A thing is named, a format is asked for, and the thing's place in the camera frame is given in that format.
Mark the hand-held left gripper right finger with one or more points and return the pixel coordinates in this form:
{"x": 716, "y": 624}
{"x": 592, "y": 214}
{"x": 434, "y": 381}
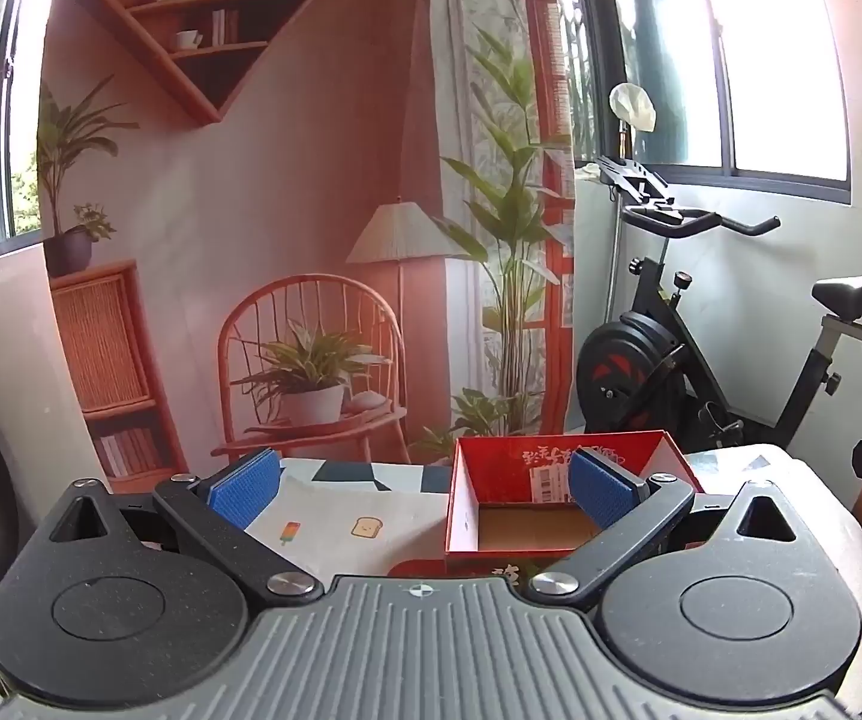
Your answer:
{"x": 603, "y": 495}

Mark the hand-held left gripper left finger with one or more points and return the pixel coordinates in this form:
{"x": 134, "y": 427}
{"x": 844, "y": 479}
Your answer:
{"x": 243, "y": 491}

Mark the red strawberry print cardboard box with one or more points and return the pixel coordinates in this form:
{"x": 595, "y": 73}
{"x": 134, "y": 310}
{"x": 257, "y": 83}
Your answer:
{"x": 491, "y": 465}

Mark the white printed blanket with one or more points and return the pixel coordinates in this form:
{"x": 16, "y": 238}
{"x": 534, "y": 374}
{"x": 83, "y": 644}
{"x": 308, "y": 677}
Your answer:
{"x": 371, "y": 495}

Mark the black exercise bike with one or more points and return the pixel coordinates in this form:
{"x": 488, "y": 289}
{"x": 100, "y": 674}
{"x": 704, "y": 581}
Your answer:
{"x": 626, "y": 367}

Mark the metal pole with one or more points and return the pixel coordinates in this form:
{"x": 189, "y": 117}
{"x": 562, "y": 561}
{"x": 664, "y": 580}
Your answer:
{"x": 615, "y": 255}

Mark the white plastic bag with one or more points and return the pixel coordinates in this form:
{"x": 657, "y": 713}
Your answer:
{"x": 633, "y": 106}

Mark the sliding glass window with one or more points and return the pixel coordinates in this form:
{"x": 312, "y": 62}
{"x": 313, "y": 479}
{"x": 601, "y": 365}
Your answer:
{"x": 768, "y": 52}

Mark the wall poster of furnished room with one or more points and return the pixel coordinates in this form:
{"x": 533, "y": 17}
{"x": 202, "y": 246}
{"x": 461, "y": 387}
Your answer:
{"x": 326, "y": 165}

